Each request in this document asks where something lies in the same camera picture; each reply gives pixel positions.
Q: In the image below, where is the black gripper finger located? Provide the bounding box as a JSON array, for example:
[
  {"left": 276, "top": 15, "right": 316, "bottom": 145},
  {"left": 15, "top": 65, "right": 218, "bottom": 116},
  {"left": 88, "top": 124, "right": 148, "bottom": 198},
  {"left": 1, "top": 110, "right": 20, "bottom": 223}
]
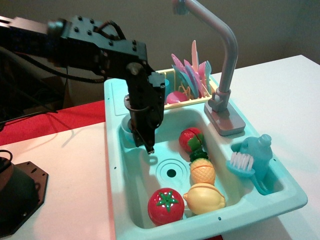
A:
[{"left": 134, "top": 133, "right": 155, "bottom": 155}]

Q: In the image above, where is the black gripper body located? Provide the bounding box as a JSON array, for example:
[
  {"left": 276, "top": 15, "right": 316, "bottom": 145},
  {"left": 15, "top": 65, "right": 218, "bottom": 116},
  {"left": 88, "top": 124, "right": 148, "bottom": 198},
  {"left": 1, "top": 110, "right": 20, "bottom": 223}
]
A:
[{"left": 125, "top": 63, "right": 166, "bottom": 140}]

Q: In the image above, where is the translucent light blue cup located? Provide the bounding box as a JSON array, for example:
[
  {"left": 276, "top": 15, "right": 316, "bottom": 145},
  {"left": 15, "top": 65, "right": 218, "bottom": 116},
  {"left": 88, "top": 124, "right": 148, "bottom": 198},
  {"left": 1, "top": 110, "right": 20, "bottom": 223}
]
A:
[{"left": 121, "top": 115, "right": 135, "bottom": 145}]

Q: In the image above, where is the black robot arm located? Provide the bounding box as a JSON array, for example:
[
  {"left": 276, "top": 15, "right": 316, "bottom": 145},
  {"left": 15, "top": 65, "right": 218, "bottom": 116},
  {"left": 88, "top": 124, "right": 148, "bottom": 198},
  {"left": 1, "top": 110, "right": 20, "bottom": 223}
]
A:
[{"left": 0, "top": 15, "right": 166, "bottom": 154}]

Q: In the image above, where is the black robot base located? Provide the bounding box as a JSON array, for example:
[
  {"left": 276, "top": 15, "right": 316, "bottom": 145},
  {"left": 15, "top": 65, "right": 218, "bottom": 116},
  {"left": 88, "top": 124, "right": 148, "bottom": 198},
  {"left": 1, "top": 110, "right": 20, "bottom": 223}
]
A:
[{"left": 0, "top": 149, "right": 49, "bottom": 238}]

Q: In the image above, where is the blue upturned cup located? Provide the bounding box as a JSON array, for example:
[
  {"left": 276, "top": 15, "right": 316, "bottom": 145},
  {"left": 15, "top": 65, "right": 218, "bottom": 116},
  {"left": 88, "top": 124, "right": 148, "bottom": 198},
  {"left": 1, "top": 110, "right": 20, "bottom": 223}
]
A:
[{"left": 164, "top": 79, "right": 171, "bottom": 98}]

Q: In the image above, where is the mint green toy sink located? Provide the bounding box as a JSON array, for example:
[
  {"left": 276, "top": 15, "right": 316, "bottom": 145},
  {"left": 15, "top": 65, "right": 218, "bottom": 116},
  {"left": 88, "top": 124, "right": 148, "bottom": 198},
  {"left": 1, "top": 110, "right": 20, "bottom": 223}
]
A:
[{"left": 104, "top": 79, "right": 308, "bottom": 240}]

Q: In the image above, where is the magenta upturned bowl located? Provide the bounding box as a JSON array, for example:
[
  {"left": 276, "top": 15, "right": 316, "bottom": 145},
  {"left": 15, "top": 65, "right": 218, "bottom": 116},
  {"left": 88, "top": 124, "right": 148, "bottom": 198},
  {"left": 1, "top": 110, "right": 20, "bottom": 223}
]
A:
[{"left": 166, "top": 91, "right": 189, "bottom": 104}]

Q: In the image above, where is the yellow dish rack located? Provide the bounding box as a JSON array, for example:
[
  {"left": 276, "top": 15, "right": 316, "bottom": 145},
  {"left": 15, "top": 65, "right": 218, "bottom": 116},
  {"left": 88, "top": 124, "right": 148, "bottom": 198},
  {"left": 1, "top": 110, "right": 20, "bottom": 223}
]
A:
[{"left": 156, "top": 68, "right": 212, "bottom": 110}]

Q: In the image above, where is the toy strawberry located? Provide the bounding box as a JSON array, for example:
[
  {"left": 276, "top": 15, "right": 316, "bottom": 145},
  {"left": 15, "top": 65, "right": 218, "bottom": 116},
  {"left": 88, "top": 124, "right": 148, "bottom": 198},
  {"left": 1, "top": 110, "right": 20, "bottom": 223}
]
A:
[{"left": 178, "top": 127, "right": 204, "bottom": 153}]

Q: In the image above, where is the blue toy plate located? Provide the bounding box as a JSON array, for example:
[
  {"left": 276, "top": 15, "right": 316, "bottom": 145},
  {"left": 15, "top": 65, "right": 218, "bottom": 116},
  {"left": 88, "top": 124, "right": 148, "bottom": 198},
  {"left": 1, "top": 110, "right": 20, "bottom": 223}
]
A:
[{"left": 172, "top": 65, "right": 199, "bottom": 99}]

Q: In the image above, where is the pink toy plate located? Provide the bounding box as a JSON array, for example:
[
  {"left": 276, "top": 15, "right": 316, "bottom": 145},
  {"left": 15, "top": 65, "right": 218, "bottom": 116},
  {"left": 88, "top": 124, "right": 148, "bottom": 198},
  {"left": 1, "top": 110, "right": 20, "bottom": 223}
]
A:
[{"left": 171, "top": 53, "right": 186, "bottom": 72}]

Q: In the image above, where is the purple toy plate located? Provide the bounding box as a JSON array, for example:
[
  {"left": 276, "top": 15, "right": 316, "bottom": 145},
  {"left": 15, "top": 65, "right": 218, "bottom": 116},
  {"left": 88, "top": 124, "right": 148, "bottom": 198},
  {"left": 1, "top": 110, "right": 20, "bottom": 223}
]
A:
[{"left": 183, "top": 59, "right": 202, "bottom": 99}]

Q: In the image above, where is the toy pineapple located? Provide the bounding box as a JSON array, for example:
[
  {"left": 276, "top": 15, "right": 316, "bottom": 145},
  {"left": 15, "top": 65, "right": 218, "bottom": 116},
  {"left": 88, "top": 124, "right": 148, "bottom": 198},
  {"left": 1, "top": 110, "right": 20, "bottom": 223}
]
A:
[{"left": 189, "top": 149, "right": 216, "bottom": 185}]

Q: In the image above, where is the red cloth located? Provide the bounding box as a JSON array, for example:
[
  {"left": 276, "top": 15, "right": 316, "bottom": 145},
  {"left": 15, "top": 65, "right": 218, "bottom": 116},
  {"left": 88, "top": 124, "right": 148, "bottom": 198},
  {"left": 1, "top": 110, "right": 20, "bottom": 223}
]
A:
[{"left": 0, "top": 100, "right": 106, "bottom": 146}]

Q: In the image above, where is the pink toy fork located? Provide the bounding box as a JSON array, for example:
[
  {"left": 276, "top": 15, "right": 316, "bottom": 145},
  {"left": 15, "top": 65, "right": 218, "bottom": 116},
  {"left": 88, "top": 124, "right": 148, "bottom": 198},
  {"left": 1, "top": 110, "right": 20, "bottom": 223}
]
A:
[{"left": 198, "top": 62, "right": 206, "bottom": 86}]

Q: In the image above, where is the peach toy knife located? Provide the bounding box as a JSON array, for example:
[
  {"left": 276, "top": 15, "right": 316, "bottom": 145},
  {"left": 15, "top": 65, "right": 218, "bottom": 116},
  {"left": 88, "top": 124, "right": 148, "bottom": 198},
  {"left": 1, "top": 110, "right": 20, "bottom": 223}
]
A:
[{"left": 191, "top": 40, "right": 199, "bottom": 73}]

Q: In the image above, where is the toy tomato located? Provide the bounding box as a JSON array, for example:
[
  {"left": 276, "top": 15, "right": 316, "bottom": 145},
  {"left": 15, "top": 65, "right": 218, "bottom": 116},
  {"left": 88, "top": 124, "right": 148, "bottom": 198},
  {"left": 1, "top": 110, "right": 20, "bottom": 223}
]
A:
[{"left": 147, "top": 187, "right": 185, "bottom": 226}]

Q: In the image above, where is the blue toy fork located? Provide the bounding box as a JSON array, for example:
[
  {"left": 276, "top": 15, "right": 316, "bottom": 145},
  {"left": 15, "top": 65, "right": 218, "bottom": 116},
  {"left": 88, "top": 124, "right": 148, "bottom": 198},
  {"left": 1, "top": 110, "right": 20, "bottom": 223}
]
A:
[{"left": 204, "top": 60, "right": 212, "bottom": 95}]

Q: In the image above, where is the toy lemon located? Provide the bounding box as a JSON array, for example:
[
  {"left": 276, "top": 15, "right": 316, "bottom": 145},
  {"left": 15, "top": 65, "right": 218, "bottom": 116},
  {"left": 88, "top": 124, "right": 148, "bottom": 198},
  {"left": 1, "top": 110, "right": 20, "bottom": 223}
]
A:
[{"left": 183, "top": 183, "right": 226, "bottom": 215}]

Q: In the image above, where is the grey toy faucet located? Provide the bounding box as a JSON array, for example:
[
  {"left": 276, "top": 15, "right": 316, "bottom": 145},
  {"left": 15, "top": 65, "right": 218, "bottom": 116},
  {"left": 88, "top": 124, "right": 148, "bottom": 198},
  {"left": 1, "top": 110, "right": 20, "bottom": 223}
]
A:
[{"left": 172, "top": 0, "right": 246, "bottom": 136}]

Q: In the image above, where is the blue dish brush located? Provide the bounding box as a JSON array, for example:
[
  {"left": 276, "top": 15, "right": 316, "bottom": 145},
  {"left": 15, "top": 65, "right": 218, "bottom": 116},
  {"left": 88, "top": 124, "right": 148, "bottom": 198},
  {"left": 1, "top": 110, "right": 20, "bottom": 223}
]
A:
[{"left": 226, "top": 152, "right": 271, "bottom": 196}]

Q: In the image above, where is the blue soap bottle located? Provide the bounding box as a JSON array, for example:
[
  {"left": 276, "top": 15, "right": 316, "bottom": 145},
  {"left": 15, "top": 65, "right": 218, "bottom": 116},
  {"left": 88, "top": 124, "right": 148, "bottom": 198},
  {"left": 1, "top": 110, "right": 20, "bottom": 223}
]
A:
[{"left": 240, "top": 134, "right": 273, "bottom": 181}]

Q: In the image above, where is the black power cable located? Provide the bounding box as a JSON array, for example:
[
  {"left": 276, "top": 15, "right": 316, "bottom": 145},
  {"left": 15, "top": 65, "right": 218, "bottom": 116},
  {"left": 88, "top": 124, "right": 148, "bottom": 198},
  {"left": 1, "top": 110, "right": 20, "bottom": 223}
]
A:
[{"left": 0, "top": 67, "right": 73, "bottom": 131}]

